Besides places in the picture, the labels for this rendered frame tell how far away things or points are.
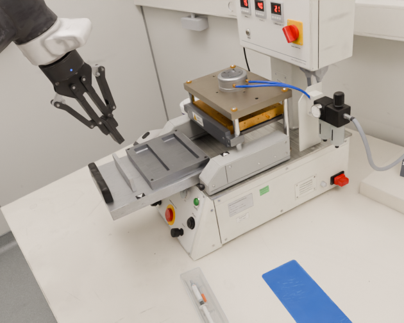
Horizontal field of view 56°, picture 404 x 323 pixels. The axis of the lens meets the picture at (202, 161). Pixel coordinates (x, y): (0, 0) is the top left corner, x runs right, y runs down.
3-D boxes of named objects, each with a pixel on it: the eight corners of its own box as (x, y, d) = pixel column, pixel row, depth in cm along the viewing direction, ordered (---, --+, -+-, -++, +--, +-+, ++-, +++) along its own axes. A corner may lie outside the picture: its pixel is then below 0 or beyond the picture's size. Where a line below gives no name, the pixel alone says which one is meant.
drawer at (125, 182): (185, 143, 118) (180, 121, 114) (220, 175, 101) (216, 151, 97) (92, 181, 109) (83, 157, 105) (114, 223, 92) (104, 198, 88)
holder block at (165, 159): (179, 136, 115) (177, 128, 113) (211, 165, 99) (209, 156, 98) (127, 156, 110) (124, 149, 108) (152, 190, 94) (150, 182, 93)
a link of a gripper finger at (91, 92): (70, 75, 77) (75, 70, 77) (101, 114, 85) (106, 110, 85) (79, 79, 74) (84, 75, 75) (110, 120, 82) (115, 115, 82)
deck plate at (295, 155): (277, 99, 136) (277, 96, 135) (352, 135, 109) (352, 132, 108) (159, 145, 122) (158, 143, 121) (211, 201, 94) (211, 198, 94)
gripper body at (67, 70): (64, 38, 75) (91, 75, 82) (29, 64, 73) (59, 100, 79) (80, 43, 70) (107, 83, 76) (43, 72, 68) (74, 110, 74)
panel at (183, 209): (151, 200, 126) (161, 148, 120) (190, 256, 103) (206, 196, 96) (145, 200, 125) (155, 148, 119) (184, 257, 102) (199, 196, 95)
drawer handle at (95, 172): (98, 172, 105) (93, 161, 103) (113, 200, 93) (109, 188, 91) (91, 175, 104) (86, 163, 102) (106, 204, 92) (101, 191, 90)
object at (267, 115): (242, 95, 119) (239, 66, 114) (287, 120, 102) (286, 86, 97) (193, 114, 114) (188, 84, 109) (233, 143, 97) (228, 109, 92)
